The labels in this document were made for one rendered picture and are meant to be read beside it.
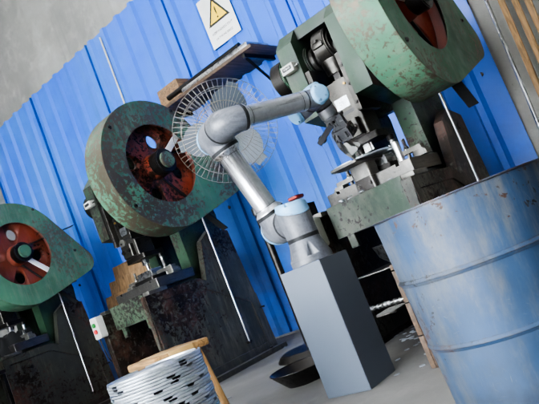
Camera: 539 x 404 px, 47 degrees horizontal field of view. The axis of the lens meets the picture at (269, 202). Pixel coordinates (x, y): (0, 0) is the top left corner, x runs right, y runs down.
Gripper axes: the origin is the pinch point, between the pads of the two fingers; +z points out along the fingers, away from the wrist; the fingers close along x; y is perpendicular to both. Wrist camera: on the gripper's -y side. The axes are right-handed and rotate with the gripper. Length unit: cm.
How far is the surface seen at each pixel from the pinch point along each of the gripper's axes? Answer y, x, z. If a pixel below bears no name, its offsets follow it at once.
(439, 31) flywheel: 40, 65, -16
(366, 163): 0.4, 6.2, 7.1
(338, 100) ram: -4.8, 28.7, -18.7
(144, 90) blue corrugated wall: -229, 196, -77
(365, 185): -3.9, 2.7, 14.7
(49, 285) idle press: -308, 55, 0
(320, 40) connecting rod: -1, 39, -45
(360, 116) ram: 2.3, 23.7, -8.3
